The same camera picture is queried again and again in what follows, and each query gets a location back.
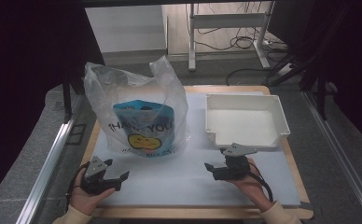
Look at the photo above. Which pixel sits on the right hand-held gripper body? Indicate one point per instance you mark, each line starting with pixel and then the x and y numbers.
pixel 232 169

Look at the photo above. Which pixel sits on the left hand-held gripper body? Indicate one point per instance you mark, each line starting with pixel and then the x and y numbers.
pixel 95 169

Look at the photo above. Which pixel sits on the person's right hand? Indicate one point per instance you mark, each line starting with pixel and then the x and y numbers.
pixel 252 186

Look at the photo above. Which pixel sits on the person's left hand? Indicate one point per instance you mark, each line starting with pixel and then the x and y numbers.
pixel 87 200

